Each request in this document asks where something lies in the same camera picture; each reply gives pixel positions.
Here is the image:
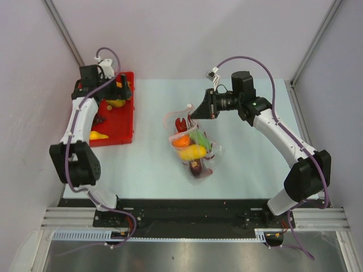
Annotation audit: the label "toy orange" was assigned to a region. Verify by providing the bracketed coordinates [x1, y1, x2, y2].
[172, 134, 191, 148]

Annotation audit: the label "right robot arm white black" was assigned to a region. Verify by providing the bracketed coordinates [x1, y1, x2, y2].
[191, 69, 331, 227]

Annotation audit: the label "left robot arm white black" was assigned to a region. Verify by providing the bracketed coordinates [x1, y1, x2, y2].
[49, 59, 132, 227]

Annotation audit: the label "right aluminium corner post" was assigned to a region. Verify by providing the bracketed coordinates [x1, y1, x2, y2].
[292, 0, 343, 83]

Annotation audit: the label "purple cable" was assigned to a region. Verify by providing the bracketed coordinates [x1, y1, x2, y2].
[214, 56, 330, 260]
[55, 47, 137, 257]

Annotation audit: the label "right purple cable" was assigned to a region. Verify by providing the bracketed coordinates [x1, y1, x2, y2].
[214, 56, 330, 260]

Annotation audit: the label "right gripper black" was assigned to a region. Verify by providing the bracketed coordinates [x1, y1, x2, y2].
[191, 88, 242, 120]

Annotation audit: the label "dark red toy fruit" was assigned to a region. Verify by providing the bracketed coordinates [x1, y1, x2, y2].
[189, 159, 203, 177]

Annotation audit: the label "red toy lobster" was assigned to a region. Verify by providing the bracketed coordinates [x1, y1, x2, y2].
[171, 118, 213, 179]

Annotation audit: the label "aluminium corner post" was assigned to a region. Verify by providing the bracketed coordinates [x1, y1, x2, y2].
[292, 0, 343, 83]
[41, 0, 85, 67]

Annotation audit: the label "orange yellow toy peach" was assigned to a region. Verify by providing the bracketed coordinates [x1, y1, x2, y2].
[90, 130, 109, 141]

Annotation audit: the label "green toy vegetable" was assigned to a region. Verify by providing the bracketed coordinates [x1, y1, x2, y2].
[189, 129, 212, 151]

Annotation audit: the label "yellow red toy mango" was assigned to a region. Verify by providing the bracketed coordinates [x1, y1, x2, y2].
[106, 100, 126, 108]

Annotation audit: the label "left aluminium corner post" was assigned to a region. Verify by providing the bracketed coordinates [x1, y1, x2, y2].
[41, 0, 85, 67]

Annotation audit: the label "purple toy grapes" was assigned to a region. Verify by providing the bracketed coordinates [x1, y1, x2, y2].
[92, 113, 106, 126]

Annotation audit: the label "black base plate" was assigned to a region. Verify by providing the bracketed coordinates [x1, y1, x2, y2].
[58, 198, 297, 246]

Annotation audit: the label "aluminium rail frame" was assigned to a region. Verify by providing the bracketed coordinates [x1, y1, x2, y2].
[41, 207, 95, 230]

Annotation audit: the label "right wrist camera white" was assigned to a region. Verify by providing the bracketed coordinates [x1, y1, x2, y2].
[206, 66, 221, 90]

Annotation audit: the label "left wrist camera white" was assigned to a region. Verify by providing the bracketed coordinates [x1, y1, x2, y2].
[94, 57, 115, 79]

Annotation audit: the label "yellow toy banana bunch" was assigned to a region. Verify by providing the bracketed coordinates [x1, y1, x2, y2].
[116, 81, 130, 88]

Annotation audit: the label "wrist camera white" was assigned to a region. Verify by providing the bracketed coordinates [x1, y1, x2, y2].
[206, 66, 221, 90]
[94, 57, 115, 79]

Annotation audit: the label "clear zip top bag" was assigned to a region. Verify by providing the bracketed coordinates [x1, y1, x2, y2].
[163, 104, 225, 184]

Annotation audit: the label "red plastic bin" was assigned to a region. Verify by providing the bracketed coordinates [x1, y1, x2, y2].
[74, 71, 134, 148]

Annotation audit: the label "white cable duct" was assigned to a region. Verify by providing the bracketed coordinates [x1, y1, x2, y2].
[52, 230, 266, 243]

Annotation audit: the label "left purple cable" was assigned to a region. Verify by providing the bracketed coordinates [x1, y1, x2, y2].
[55, 47, 137, 257]

